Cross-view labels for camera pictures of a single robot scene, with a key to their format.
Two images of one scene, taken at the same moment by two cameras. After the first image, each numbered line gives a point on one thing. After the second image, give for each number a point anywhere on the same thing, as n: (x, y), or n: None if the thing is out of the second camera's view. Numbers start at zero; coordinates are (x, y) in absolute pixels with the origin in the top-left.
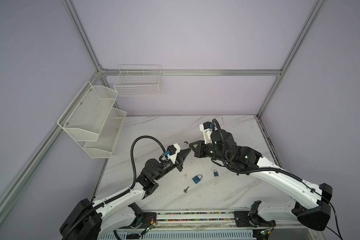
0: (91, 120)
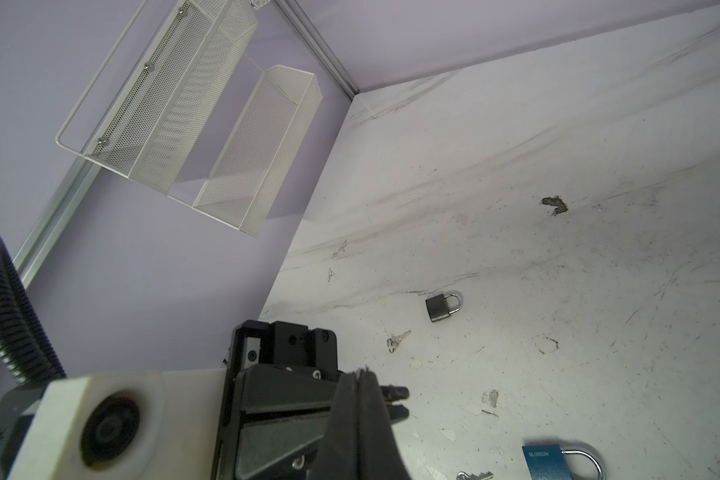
0: (151, 133)
